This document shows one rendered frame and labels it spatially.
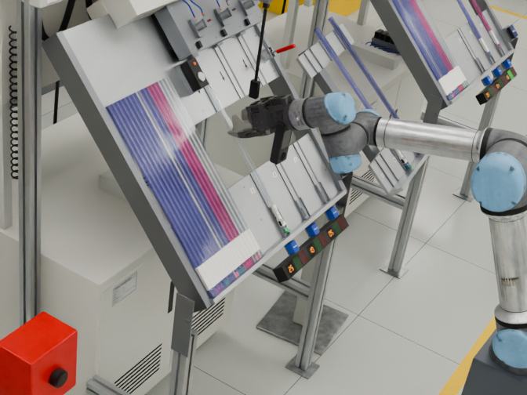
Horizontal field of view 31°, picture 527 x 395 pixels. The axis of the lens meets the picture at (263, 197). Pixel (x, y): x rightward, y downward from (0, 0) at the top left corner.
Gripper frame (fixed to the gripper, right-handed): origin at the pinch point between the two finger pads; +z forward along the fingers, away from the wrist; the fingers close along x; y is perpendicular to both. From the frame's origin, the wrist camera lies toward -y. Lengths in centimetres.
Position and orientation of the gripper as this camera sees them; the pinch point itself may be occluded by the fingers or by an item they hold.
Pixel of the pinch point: (234, 133)
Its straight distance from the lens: 243.9
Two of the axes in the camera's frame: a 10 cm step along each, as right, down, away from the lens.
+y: -3.0, -9.2, -2.7
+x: -5.3, 3.9, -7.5
